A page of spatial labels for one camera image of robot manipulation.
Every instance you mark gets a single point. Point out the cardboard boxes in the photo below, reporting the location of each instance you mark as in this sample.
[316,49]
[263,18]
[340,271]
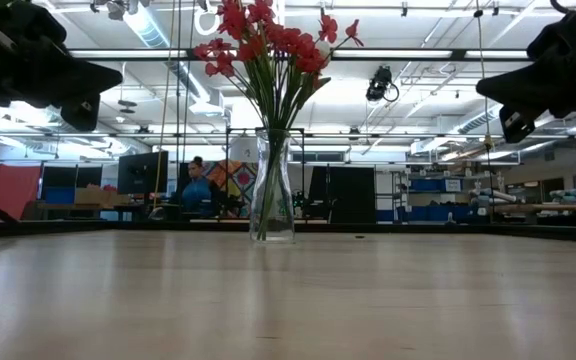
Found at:
[98,196]

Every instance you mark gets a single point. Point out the black computer monitor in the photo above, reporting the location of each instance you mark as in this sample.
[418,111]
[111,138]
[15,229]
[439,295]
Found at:
[143,172]

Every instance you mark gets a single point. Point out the clear glass vase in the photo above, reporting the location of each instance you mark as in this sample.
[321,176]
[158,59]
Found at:
[272,220]

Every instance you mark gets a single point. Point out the red flower bunch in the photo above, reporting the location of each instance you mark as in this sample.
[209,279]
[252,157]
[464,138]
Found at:
[225,62]
[310,57]

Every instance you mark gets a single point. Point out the black overhead camera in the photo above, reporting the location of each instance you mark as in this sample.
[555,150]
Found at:
[379,85]

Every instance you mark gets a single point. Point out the black cabinet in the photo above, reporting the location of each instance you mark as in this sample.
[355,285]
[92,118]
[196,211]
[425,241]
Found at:
[348,195]

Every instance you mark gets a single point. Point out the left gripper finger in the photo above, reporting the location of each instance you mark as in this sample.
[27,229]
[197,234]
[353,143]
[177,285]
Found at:
[88,75]
[88,90]

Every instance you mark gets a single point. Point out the white tulip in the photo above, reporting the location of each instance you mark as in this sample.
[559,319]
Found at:
[322,49]

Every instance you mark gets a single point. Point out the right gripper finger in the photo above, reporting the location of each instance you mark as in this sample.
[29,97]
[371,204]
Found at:
[510,86]
[513,100]

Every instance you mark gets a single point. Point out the red cloth curtain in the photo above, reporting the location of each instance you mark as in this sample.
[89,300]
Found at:
[8,190]

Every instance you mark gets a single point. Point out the multicolour patterned quilt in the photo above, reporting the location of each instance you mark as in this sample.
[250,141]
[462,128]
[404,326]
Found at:
[240,177]

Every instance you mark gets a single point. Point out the shelf with blue bins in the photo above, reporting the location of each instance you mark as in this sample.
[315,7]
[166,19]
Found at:
[433,186]

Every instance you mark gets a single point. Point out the person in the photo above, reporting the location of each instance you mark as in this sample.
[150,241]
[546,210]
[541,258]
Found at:
[197,192]

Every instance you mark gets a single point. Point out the wooden workbench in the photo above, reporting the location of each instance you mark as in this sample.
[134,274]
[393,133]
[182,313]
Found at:
[543,207]

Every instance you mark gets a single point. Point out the white square box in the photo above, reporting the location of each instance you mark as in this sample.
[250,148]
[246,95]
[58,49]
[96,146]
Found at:
[243,149]

